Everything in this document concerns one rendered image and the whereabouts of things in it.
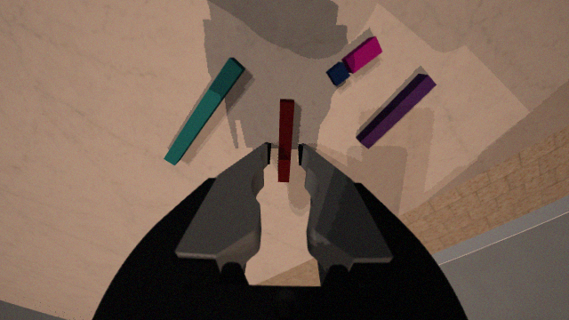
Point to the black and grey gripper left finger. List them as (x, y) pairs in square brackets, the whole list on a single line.
[(218, 222)]

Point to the purple rod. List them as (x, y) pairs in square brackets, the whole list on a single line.
[(418, 88)]

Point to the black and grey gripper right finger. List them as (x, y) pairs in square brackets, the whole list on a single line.
[(350, 226)]

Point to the turquoise rod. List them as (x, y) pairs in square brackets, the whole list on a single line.
[(218, 90)]

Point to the magenta rod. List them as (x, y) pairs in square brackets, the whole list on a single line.
[(360, 56)]

